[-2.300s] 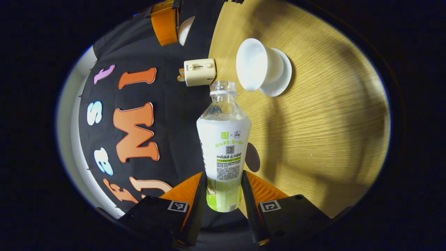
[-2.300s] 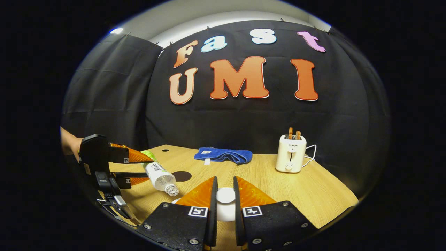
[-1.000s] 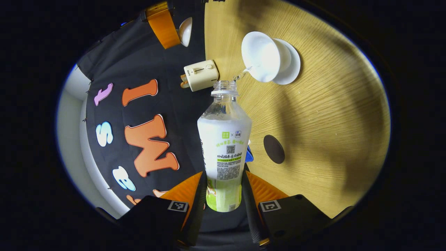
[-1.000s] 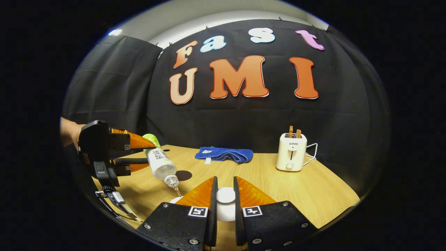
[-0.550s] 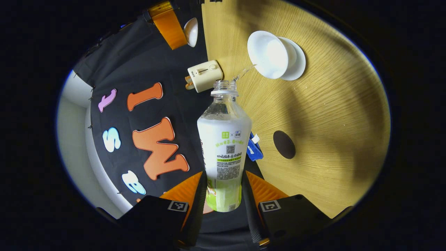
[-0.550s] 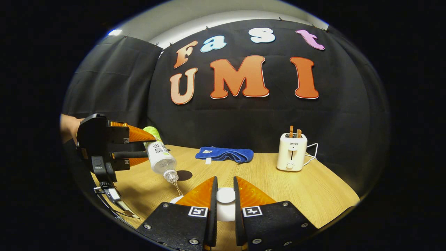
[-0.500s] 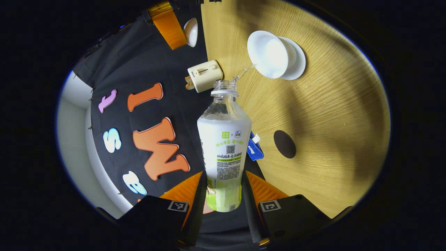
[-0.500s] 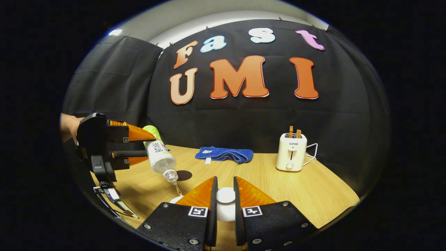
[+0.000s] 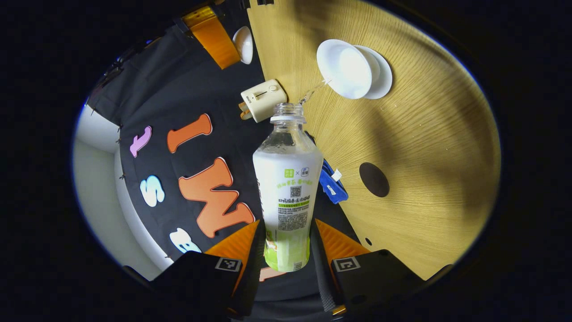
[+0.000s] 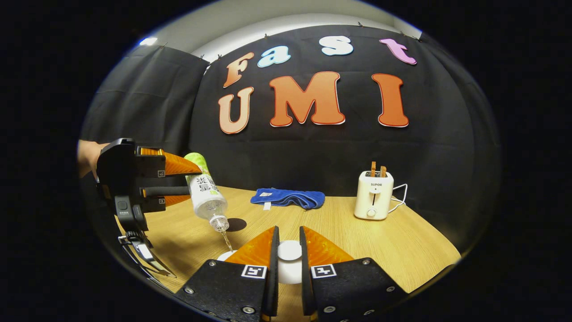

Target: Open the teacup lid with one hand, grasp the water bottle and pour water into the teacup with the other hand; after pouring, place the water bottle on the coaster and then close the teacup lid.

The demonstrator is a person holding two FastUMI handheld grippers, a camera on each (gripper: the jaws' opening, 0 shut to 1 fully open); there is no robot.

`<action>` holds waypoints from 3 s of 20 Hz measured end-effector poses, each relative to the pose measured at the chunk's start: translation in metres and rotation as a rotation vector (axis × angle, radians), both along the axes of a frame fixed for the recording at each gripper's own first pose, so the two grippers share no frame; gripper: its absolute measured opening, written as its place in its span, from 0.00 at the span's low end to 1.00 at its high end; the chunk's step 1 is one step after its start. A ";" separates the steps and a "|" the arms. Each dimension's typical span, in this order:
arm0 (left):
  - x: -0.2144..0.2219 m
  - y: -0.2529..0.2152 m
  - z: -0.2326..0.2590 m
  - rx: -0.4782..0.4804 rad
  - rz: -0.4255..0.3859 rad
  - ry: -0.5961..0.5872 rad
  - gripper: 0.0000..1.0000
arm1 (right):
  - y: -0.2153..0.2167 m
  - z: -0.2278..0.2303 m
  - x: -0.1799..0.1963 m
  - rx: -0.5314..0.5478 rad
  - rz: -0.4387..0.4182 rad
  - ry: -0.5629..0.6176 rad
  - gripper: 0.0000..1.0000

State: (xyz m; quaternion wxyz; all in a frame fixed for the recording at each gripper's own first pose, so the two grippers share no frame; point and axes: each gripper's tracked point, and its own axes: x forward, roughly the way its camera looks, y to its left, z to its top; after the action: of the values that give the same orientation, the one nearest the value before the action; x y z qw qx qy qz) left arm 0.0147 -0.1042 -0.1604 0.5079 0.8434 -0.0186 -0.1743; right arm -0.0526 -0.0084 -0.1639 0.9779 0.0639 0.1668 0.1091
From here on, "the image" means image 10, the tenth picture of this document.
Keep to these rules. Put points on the blue folded towel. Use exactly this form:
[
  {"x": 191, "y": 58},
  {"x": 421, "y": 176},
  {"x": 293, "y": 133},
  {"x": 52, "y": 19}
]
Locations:
[{"x": 290, "y": 197}]

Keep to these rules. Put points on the cream toaster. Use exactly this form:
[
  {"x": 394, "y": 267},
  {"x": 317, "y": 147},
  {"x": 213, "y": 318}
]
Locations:
[{"x": 373, "y": 197}]

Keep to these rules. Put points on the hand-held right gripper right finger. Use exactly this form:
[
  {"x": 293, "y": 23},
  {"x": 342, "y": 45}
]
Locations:
[{"x": 305, "y": 277}]

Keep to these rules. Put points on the white teacup lid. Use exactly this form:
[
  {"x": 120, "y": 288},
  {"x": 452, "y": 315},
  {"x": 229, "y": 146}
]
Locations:
[{"x": 289, "y": 268}]

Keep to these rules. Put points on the clear white-labelled water bottle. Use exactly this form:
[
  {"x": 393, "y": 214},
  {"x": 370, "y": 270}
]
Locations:
[{"x": 205, "y": 192}]

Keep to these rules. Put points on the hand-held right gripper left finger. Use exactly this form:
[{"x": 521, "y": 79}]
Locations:
[{"x": 273, "y": 277}]

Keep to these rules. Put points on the dark round coaster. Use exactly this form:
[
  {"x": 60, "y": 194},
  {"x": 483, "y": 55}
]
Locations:
[{"x": 239, "y": 225}]

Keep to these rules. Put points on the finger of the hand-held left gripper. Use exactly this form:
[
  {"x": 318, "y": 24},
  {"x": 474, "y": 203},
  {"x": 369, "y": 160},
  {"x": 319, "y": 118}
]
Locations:
[
  {"x": 178, "y": 164},
  {"x": 165, "y": 191}
]

